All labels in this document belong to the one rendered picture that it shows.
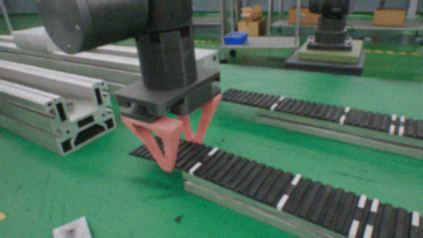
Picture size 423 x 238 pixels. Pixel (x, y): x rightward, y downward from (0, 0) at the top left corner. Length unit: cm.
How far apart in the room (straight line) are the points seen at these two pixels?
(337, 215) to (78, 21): 25
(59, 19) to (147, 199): 20
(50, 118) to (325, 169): 36
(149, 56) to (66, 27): 8
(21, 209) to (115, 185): 10
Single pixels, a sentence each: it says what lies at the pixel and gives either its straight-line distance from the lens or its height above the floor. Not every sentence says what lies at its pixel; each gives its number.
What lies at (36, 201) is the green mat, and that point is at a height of 78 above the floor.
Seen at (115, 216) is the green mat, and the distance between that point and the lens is 33.
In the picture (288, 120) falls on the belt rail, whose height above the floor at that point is 79.
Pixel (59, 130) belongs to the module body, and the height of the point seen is 82.
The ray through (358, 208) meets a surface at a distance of 28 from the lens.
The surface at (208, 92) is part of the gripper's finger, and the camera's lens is 30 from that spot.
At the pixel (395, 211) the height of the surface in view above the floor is 81.
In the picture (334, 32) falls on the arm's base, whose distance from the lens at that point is 85.
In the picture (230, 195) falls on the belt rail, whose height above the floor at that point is 80.
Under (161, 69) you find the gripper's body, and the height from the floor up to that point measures 92.
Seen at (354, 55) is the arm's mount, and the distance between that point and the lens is 83.
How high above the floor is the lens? 100
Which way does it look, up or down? 26 degrees down
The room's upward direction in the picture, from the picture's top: 4 degrees counter-clockwise
